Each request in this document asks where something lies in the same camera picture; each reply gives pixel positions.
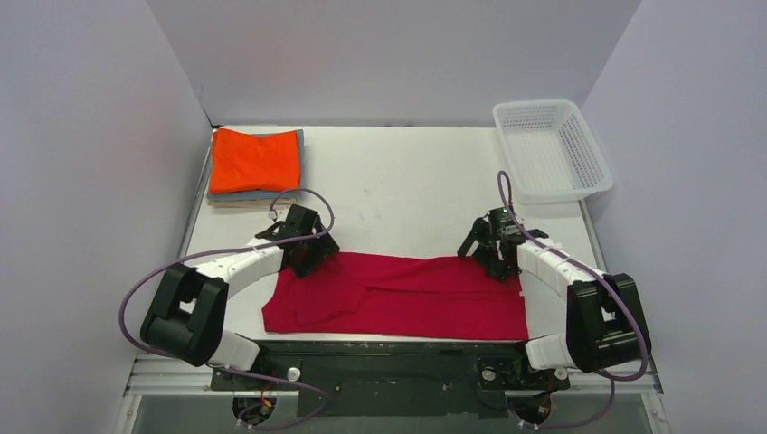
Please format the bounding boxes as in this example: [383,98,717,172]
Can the red t shirt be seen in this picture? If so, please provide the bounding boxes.
[261,252,529,341]

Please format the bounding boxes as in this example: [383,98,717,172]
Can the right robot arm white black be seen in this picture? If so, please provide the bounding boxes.
[457,208,651,388]

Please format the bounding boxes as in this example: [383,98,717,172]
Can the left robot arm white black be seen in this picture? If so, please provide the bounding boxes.
[139,204,340,389]

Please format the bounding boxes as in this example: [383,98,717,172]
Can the beige folded t shirt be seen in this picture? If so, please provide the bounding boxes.
[206,197,297,210]

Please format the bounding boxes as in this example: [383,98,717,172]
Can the grey blue folded t shirt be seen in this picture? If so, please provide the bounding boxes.
[206,128,306,203]

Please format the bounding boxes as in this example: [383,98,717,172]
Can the orange folded t shirt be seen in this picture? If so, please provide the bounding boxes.
[208,127,301,194]

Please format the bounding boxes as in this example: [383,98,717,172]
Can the white plastic basket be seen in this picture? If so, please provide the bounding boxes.
[492,99,614,204]

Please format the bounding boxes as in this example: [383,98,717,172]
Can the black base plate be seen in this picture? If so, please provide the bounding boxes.
[211,341,571,418]

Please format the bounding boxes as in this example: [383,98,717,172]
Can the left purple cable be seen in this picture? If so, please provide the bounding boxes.
[118,187,336,431]

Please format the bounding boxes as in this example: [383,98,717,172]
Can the aluminium rail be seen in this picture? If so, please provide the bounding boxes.
[125,354,663,396]

